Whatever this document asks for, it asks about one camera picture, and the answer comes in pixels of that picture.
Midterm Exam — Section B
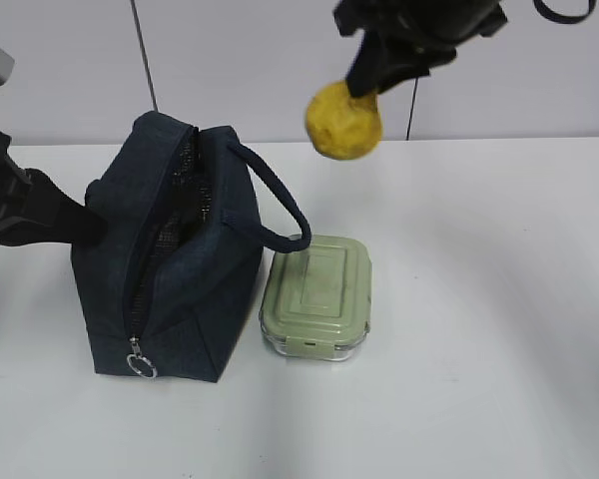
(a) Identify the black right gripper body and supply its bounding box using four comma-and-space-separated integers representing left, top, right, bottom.
333, 0, 507, 55

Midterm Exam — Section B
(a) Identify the green lidded glass food container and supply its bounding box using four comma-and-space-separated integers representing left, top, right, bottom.
259, 236, 372, 362

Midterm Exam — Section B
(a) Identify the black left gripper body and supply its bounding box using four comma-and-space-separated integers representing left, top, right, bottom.
0, 131, 36, 246

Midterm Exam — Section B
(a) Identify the navy blue insulated lunch bag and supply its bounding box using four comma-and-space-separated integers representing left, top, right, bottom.
71, 111, 311, 382

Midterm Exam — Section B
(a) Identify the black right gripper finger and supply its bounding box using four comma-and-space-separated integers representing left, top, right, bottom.
346, 31, 388, 97
378, 47, 457, 93

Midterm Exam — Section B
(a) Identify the yellow pear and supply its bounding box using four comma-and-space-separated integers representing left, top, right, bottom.
304, 80, 383, 161

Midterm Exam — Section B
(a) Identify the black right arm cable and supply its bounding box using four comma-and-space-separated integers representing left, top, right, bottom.
532, 0, 599, 25

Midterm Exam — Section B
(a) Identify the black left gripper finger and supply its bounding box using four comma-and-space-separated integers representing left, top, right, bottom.
9, 169, 108, 246

